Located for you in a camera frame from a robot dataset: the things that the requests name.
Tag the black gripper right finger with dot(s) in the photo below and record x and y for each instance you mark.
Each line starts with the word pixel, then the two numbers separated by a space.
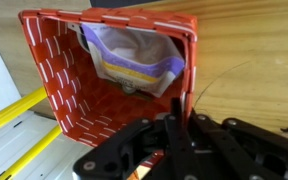
pixel 237 150

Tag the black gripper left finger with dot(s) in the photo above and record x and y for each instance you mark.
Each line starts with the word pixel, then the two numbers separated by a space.
pixel 130 146

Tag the red woven basket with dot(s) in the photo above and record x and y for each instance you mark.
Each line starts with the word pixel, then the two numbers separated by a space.
pixel 67 83

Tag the purple and white pouch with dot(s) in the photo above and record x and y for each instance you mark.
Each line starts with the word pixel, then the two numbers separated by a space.
pixel 134 50

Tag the yellow safety pole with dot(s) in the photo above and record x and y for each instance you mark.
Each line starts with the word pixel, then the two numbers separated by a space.
pixel 14 108
pixel 30 153

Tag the wooden square table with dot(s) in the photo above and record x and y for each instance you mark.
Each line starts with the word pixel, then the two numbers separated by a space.
pixel 250 50

